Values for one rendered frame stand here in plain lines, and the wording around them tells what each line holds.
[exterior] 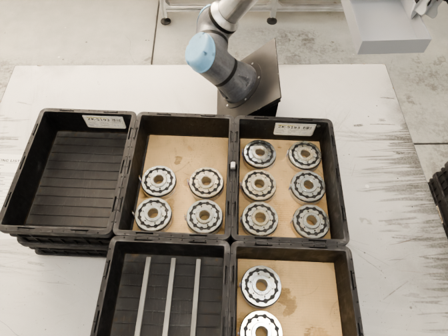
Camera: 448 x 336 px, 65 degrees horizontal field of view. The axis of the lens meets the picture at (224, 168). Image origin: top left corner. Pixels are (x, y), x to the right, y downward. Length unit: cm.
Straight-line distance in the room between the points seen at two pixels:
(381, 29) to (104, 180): 98
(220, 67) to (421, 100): 180
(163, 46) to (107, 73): 121
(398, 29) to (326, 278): 80
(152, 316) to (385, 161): 95
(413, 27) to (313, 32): 169
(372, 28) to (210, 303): 96
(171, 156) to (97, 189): 24
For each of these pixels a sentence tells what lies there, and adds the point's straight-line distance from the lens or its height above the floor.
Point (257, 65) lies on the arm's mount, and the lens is 130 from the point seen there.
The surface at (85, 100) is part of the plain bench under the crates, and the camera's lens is 153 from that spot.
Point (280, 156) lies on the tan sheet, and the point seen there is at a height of 83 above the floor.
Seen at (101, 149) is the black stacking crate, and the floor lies 83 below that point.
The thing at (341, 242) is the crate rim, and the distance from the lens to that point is 94.
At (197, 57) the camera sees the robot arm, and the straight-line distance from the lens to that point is 116.
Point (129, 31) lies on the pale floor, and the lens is 294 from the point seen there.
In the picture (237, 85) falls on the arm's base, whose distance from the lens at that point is 122.
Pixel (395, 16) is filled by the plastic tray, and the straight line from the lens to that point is 135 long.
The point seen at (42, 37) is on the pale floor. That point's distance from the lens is 311.
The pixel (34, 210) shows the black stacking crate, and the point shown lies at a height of 83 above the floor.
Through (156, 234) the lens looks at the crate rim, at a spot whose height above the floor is 93.
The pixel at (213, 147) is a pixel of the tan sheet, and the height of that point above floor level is 83.
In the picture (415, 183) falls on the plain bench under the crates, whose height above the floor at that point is 70.
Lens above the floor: 177
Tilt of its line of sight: 60 degrees down
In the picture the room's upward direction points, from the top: 1 degrees clockwise
